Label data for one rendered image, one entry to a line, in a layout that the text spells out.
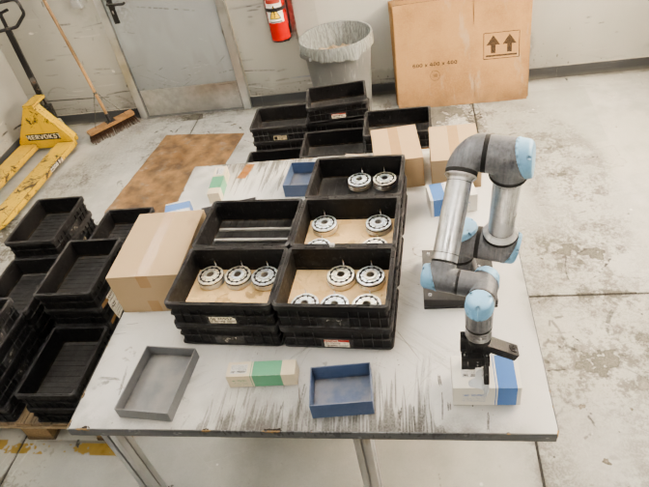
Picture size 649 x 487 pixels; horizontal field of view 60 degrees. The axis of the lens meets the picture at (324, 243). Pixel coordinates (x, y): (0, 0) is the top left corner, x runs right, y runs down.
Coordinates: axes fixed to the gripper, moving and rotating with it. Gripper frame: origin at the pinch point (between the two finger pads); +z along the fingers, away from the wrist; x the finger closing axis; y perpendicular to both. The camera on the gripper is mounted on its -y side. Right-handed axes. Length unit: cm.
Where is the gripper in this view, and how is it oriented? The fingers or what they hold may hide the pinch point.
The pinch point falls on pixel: (484, 376)
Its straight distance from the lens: 186.2
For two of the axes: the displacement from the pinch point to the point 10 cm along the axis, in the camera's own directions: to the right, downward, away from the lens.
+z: 1.6, 7.5, 6.5
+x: -1.0, 6.6, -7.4
